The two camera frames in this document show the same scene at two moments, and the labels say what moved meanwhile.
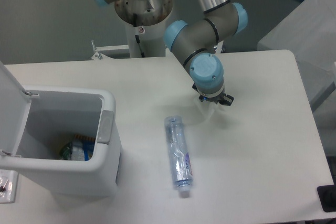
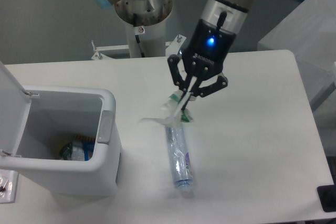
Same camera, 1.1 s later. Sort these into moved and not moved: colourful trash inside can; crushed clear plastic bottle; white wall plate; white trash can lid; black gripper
Moved: black gripper
Not moved: colourful trash inside can; white wall plate; crushed clear plastic bottle; white trash can lid
